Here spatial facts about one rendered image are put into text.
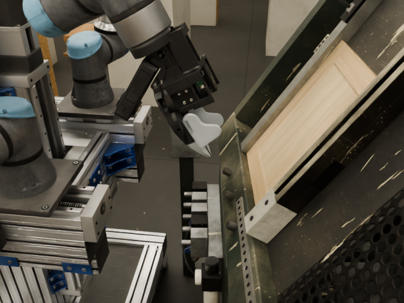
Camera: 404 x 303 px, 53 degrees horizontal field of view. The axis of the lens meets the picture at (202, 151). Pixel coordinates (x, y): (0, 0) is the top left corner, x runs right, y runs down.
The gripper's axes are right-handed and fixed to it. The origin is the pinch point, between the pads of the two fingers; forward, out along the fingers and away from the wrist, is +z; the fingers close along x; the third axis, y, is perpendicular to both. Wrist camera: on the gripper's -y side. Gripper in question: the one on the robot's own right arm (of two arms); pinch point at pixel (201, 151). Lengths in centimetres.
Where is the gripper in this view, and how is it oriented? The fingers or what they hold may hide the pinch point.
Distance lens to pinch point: 67.9
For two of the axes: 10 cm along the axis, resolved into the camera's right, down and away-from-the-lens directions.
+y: 8.8, -3.2, -3.5
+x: 1.3, -5.4, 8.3
